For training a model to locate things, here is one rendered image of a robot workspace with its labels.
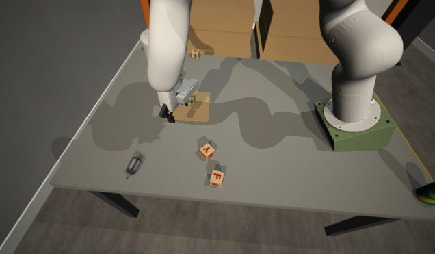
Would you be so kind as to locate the green drink can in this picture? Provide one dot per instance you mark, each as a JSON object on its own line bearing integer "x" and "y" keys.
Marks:
{"x": 426, "y": 194}

